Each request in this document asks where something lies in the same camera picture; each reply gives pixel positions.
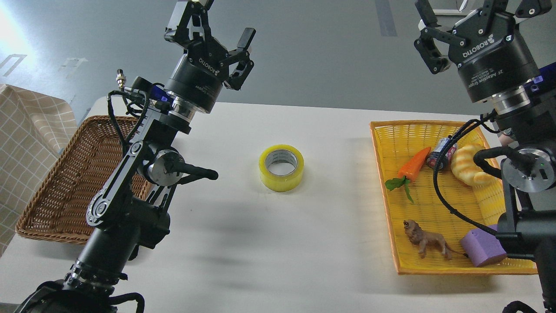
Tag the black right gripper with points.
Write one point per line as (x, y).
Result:
(491, 60)

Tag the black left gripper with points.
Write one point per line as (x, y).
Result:
(205, 66)

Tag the yellow tape roll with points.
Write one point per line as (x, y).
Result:
(281, 167)

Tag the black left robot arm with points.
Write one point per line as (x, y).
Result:
(131, 209)

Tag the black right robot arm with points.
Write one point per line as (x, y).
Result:
(529, 111)

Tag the white stand base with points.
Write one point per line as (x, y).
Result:
(457, 8)

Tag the toy bread croissant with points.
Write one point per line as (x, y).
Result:
(464, 168)

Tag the small soda can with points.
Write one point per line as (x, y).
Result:
(442, 154)

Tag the orange toy carrot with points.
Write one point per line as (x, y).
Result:
(408, 173)

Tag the brown wicker basket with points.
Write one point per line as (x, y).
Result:
(57, 210)

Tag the yellow plastic basket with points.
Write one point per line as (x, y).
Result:
(395, 142)

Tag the beige checkered cloth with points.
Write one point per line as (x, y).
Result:
(34, 129)

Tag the brown toy lion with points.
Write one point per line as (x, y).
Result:
(423, 239)

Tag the purple foam block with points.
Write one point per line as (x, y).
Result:
(482, 248)

